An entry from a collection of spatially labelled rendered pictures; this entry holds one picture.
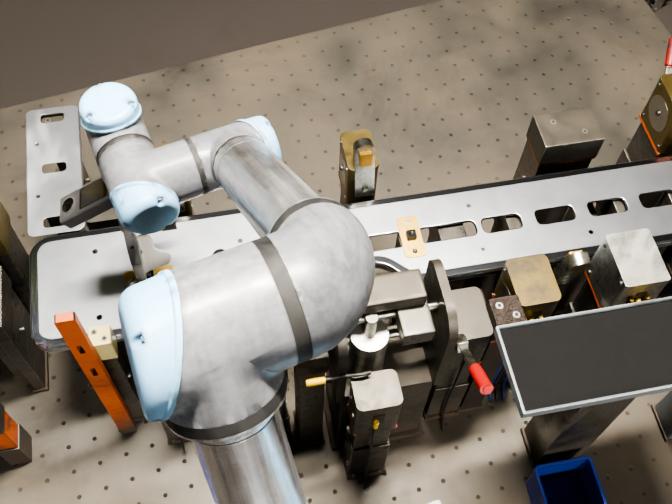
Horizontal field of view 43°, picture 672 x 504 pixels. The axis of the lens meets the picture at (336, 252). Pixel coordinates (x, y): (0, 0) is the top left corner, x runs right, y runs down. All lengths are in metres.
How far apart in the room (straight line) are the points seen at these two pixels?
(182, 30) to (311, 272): 2.61
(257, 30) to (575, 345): 2.20
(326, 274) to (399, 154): 1.31
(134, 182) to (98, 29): 2.29
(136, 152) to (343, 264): 0.44
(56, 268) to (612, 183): 1.02
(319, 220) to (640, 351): 0.70
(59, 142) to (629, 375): 1.09
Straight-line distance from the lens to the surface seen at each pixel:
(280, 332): 0.69
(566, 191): 1.64
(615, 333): 1.33
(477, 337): 1.36
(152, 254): 1.31
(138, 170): 1.06
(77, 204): 1.29
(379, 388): 1.30
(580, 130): 1.69
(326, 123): 2.04
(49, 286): 1.53
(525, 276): 1.42
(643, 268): 1.46
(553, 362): 1.28
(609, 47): 2.34
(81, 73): 3.18
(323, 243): 0.71
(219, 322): 0.68
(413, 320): 1.27
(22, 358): 1.64
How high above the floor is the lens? 2.29
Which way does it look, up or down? 60 degrees down
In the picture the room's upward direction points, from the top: 3 degrees clockwise
